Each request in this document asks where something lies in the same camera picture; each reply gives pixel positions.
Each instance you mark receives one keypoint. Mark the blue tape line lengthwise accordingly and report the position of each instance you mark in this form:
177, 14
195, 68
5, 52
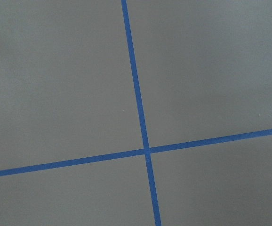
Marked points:
141, 116

